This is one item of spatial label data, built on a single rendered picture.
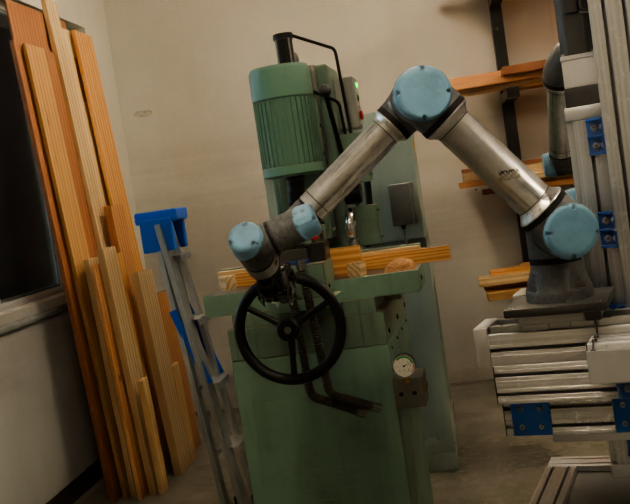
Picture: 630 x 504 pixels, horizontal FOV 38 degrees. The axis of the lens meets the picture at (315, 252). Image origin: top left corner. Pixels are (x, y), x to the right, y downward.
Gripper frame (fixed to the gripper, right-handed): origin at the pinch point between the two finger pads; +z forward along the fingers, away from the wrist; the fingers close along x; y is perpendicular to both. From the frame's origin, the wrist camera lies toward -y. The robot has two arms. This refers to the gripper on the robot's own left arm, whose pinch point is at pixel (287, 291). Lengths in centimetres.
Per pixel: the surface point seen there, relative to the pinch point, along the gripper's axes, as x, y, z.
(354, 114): 15, -73, 35
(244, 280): -21.4, -20.9, 33.3
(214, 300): -26.5, -10.4, 21.5
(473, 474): 29, 15, 155
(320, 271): 6.1, -9.4, 11.2
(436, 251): 35, -21, 33
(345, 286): 10.3, -9.2, 22.3
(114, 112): -139, -204, 179
